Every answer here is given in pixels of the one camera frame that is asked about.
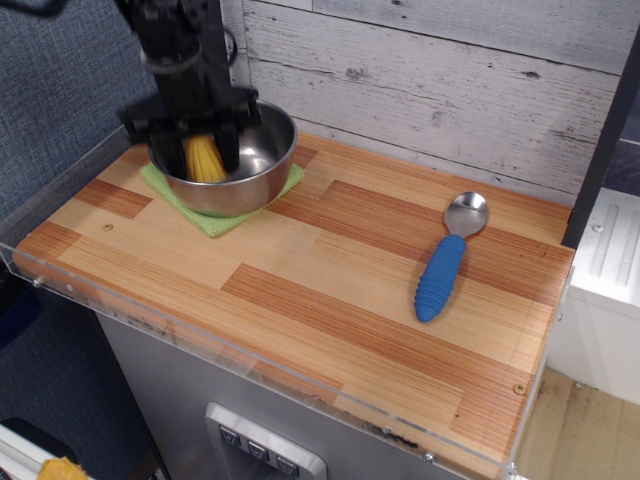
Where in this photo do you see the black vertical post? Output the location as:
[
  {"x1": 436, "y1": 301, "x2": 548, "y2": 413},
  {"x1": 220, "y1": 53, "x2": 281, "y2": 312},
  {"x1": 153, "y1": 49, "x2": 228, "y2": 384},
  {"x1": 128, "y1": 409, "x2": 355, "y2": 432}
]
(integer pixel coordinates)
[
  {"x1": 562, "y1": 32, "x2": 639, "y2": 249},
  {"x1": 199, "y1": 1, "x2": 231, "y2": 105}
]

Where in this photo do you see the blue handled metal spoon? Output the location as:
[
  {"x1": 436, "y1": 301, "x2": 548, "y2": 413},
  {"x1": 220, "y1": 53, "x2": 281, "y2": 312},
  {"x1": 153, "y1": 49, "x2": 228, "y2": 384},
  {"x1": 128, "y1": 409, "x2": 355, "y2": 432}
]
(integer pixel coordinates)
[{"x1": 414, "y1": 192, "x2": 489, "y2": 323}]

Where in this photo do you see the yellow toy corn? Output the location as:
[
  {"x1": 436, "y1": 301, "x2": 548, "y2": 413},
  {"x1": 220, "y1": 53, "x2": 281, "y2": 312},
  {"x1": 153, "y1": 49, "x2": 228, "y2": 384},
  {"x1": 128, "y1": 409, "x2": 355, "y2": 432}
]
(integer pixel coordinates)
[{"x1": 185, "y1": 134, "x2": 227, "y2": 183}]

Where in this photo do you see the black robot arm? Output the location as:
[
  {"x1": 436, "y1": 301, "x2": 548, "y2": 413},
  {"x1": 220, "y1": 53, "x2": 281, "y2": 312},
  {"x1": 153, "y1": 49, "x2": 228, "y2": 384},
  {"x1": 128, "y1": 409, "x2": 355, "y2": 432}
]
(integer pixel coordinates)
[{"x1": 118, "y1": 1, "x2": 261, "y2": 178}]

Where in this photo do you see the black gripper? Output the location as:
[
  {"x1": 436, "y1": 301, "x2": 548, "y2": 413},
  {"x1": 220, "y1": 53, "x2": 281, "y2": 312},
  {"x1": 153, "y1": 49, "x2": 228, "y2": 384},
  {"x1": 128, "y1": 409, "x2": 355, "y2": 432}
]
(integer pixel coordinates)
[{"x1": 118, "y1": 65, "x2": 262, "y2": 176}]

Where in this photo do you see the silver toy fridge cabinet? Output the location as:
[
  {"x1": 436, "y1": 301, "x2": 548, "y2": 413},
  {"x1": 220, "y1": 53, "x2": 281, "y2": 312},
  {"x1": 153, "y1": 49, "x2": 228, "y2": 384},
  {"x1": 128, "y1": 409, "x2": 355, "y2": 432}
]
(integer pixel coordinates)
[{"x1": 99, "y1": 315, "x2": 505, "y2": 479}]

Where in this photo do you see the white box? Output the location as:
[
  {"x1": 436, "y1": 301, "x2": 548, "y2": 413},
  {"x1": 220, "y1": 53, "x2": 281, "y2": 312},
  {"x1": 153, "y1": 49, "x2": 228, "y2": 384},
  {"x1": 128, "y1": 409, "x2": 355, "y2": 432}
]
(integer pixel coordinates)
[{"x1": 546, "y1": 188, "x2": 639, "y2": 404}]

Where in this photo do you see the green cloth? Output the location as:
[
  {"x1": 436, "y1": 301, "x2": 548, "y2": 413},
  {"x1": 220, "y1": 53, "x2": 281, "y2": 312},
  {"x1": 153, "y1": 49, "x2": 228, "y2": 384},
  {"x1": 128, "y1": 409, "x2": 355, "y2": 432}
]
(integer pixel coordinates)
[{"x1": 139, "y1": 162, "x2": 306, "y2": 239}]

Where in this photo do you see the yellow black object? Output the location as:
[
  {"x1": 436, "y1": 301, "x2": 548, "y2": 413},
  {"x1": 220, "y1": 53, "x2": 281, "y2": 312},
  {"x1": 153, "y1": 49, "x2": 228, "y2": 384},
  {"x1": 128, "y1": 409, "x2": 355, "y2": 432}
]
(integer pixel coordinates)
[{"x1": 36, "y1": 457, "x2": 89, "y2": 480}]

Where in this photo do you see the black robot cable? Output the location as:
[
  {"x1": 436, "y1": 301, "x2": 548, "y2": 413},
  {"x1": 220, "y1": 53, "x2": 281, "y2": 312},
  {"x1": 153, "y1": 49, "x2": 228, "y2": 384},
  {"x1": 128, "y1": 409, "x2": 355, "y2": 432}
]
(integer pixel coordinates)
[{"x1": 19, "y1": 0, "x2": 66, "y2": 16}]

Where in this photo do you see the black vertical post right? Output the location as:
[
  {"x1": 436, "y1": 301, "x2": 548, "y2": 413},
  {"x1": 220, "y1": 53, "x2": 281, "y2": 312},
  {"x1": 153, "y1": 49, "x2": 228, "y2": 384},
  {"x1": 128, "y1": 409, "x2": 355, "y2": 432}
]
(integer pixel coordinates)
[{"x1": 562, "y1": 32, "x2": 639, "y2": 249}]

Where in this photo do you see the black vertical post left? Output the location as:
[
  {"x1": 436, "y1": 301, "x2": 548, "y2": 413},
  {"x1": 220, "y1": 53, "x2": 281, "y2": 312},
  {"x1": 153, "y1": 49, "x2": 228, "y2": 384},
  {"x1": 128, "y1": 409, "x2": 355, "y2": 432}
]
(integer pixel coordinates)
[{"x1": 199, "y1": 1, "x2": 231, "y2": 105}]

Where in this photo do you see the silver metal pot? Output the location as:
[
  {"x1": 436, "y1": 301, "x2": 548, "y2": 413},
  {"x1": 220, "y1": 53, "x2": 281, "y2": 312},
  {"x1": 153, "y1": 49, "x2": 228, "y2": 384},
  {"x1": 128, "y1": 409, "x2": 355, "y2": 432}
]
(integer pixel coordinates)
[{"x1": 151, "y1": 101, "x2": 297, "y2": 217}]

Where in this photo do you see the clear acrylic guard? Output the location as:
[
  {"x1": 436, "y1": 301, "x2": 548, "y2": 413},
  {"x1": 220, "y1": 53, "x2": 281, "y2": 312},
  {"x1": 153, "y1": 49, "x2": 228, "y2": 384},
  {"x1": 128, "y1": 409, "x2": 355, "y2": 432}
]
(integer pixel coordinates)
[{"x1": 0, "y1": 72, "x2": 576, "y2": 480}]

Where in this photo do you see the silver dispenser button panel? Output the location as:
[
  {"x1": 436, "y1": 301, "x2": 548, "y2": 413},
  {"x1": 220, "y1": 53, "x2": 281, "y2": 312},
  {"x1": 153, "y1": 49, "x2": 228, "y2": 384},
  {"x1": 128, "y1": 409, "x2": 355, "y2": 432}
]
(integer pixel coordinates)
[{"x1": 205, "y1": 402, "x2": 328, "y2": 480}]

